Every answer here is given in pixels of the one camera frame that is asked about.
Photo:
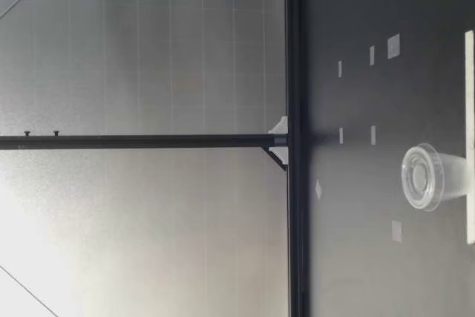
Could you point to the small clear plastic cup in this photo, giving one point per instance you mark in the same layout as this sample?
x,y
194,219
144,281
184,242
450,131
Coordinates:
x,y
423,176

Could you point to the black frame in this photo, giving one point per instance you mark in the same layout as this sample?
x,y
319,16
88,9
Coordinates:
x,y
295,72

